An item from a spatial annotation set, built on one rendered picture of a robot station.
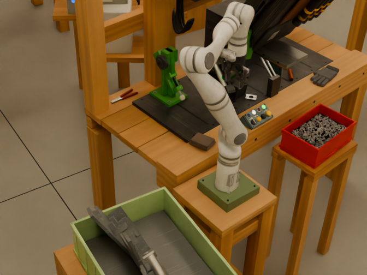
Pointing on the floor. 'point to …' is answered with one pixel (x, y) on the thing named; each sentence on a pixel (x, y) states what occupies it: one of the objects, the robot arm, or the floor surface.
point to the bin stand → (299, 229)
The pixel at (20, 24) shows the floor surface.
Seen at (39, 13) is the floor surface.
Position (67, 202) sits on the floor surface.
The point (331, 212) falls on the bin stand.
